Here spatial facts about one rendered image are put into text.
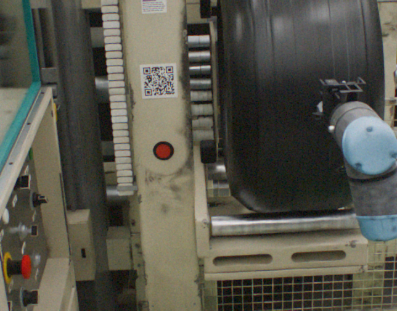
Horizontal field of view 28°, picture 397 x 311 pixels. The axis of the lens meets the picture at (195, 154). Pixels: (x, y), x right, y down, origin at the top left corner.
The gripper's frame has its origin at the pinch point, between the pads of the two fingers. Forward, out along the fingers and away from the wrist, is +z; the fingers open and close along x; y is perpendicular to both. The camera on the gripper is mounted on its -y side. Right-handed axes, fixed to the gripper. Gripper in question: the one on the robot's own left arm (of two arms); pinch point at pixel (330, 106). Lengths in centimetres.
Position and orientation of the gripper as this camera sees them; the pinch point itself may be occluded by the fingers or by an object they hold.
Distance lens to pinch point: 149.7
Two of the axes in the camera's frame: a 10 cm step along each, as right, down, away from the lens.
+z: -0.2, -2.9, 9.6
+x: -10.0, 0.5, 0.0
